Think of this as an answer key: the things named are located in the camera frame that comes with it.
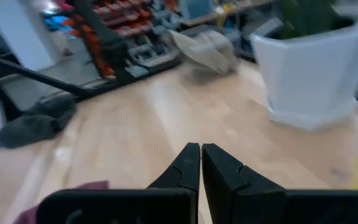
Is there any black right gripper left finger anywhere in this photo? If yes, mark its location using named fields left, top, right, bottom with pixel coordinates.
left=37, top=142, right=201, bottom=224

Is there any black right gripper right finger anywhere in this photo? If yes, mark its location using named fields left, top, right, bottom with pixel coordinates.
left=201, top=142, right=358, bottom=224

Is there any maroon baseball cap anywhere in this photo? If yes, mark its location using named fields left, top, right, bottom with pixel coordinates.
left=12, top=180, right=110, bottom=224

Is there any black baseball cap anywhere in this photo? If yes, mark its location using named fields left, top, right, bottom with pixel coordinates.
left=0, top=95, right=77, bottom=149

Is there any white hexagonal plant pot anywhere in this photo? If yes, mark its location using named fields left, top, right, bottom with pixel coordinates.
left=249, top=7, right=358, bottom=131

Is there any storage rack with orange bins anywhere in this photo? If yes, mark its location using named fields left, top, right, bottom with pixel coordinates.
left=42, top=0, right=183, bottom=78

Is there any green cactus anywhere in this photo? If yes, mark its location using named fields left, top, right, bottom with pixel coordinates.
left=277, top=0, right=341, bottom=40

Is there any black aluminium table frame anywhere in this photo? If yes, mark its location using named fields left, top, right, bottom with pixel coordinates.
left=0, top=51, right=183, bottom=175

